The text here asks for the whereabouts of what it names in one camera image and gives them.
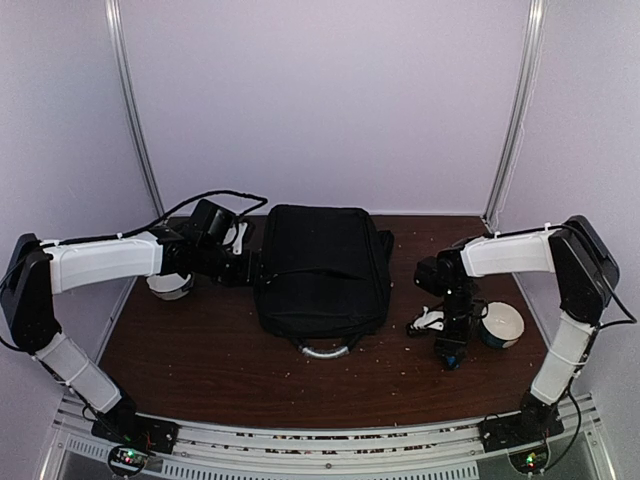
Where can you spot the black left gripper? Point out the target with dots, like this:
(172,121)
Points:
(246,276)

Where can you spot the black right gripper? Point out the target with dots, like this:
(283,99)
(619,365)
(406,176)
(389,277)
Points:
(459,339)

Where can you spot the blue capped black highlighter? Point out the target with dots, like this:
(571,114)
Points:
(452,363)

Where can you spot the black student backpack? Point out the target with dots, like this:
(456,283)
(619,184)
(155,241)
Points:
(324,278)

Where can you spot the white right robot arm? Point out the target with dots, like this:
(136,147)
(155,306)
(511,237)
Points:
(613,376)

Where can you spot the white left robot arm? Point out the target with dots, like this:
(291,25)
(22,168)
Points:
(90,280)

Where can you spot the blue white ceramic bowl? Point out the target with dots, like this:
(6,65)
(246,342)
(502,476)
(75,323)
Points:
(502,326)

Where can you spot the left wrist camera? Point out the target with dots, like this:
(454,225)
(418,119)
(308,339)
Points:
(208,224)

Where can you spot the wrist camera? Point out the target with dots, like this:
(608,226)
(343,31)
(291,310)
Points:
(208,224)
(426,276)

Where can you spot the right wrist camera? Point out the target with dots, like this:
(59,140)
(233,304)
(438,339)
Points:
(426,276)

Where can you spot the left aluminium corner post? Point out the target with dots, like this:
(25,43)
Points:
(116,31)

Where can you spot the aluminium corner post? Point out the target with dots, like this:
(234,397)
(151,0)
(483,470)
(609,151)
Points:
(515,128)
(116,31)

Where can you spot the right aluminium corner post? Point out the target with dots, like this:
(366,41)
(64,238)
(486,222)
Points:
(515,128)

